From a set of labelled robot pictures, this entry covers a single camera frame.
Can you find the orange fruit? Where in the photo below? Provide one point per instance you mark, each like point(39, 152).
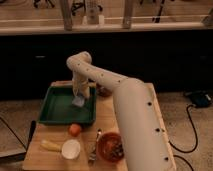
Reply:
point(74, 130)

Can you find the red bowl with food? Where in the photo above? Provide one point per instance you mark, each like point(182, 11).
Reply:
point(109, 147)

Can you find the yellow banana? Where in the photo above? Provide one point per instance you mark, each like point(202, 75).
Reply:
point(48, 145)

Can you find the dark brown bowl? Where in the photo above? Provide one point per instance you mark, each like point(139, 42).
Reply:
point(103, 92)

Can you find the white small bowl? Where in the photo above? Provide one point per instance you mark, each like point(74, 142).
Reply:
point(71, 149)

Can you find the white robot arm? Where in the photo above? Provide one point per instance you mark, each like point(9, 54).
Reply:
point(144, 140)

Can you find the blue grey sponge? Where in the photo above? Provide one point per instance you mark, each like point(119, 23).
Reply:
point(78, 101)

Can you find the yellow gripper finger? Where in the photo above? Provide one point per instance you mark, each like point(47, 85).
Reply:
point(75, 92)
point(86, 92)

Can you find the dark blue floor device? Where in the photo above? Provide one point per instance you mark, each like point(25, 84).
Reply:
point(199, 98)

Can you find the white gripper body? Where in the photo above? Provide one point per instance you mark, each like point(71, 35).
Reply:
point(79, 82)

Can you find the green plastic tray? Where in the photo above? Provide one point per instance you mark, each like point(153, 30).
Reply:
point(57, 107)

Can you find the metal spoon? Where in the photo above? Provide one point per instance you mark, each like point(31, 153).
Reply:
point(92, 156)

